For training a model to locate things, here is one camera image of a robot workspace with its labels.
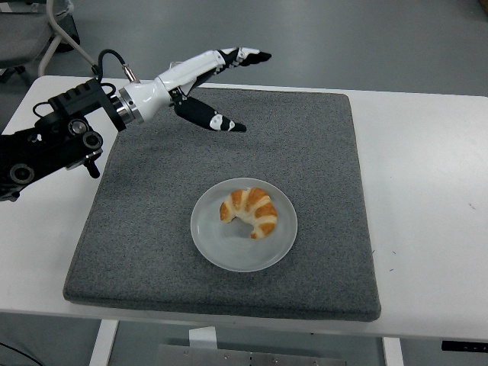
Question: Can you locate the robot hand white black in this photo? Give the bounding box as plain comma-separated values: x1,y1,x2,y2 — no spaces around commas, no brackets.
122,46,273,134

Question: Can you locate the croissant bread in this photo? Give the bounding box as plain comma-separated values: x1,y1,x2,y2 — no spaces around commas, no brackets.
219,186,278,240

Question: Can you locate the pale grey round plate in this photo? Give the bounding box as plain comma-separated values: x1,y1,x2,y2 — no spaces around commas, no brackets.
190,177,300,273

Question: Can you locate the grey metal plate with screws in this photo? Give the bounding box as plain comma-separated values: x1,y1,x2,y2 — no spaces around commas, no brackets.
156,344,348,366

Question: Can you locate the grey office chair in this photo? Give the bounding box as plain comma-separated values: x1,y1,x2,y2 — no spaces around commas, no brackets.
0,0,101,83

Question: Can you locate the grey felt mat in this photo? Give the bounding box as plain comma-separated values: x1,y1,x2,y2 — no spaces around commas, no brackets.
63,83,383,323

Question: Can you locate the white table leg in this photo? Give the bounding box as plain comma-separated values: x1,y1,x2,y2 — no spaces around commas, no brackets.
88,319,120,366
382,337,404,366

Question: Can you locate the black table control panel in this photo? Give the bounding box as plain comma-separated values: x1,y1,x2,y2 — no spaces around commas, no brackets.
441,340,488,352

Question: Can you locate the white table bracket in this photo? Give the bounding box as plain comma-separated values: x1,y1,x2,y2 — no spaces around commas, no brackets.
188,326,218,350

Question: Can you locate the black floor cable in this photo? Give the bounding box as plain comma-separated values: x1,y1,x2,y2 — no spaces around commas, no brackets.
0,341,18,361

